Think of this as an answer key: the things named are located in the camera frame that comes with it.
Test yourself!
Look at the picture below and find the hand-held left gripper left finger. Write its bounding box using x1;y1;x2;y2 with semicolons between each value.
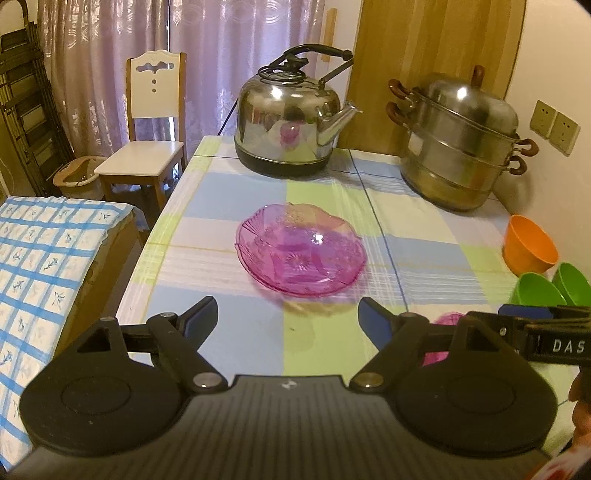
76;296;230;394

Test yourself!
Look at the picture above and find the stainless steel steamer pot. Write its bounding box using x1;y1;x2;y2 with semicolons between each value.
385;65;540;213

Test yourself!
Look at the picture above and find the purple lace curtain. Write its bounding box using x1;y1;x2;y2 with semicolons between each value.
38;0;339;161

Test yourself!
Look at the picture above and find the beige wall socket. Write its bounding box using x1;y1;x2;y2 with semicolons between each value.
549;112;581;156
529;99;557;140

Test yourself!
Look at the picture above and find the pastel checked tablecloth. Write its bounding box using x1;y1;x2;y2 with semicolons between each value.
115;136;591;418

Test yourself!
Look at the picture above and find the small pink glass bowl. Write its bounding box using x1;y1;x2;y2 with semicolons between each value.
421;311;466;368

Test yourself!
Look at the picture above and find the beige plastic wastebasket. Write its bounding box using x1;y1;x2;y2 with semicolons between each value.
52;155;108;200

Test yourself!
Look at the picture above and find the pink glass plate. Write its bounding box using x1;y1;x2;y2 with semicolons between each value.
235;202;369;297

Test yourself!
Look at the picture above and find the white and wooden chair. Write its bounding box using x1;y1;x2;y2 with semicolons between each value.
94;49;189;219

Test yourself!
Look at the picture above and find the person's right hand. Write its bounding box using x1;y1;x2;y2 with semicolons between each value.
569;372;591;403

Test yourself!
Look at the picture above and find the orange plastic bowl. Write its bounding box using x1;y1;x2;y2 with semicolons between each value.
502;215;560;277

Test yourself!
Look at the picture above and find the dark metal folding rack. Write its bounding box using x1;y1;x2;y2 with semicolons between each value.
0;0;75;198

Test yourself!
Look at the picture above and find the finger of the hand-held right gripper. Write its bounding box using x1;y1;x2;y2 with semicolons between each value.
498;303;591;324
494;320;531;360

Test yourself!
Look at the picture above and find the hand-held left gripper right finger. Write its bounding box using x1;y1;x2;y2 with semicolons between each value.
348;296;509;394

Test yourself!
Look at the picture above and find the green plastic bowl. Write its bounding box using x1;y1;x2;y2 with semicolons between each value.
510;272;568;307
551;261;591;308

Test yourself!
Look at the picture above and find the stainless steel kettle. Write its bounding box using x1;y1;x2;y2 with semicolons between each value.
233;44;360;180

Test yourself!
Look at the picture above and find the blue checked cloth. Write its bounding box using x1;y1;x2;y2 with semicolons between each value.
0;196;140;463

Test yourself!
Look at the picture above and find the wooden door panel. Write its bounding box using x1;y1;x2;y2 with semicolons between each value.
338;0;528;156

